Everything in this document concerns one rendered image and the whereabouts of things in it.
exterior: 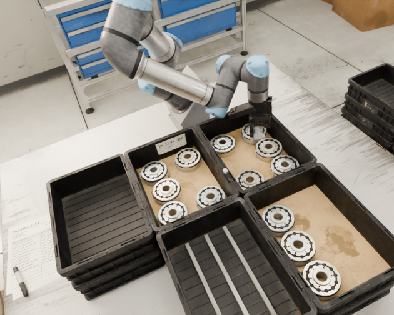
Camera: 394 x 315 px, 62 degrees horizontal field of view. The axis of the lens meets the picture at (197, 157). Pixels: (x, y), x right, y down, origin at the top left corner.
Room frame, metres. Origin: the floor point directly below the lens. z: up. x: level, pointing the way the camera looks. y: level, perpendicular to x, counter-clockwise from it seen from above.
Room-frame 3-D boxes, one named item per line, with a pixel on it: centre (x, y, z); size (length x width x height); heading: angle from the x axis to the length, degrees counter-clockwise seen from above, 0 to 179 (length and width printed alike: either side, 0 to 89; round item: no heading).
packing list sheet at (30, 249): (0.72, 0.69, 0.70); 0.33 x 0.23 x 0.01; 17
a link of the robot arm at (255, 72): (0.95, -0.26, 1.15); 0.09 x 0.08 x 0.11; 45
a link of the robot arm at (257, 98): (0.95, -0.26, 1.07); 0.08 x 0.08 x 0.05
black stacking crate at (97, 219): (0.70, 0.37, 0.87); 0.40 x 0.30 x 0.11; 15
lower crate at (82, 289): (0.70, 0.37, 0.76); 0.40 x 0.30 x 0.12; 15
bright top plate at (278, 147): (0.88, -0.28, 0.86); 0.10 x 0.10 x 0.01
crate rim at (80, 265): (0.70, 0.37, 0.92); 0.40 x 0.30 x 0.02; 15
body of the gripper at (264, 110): (0.95, -0.26, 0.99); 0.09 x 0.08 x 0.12; 68
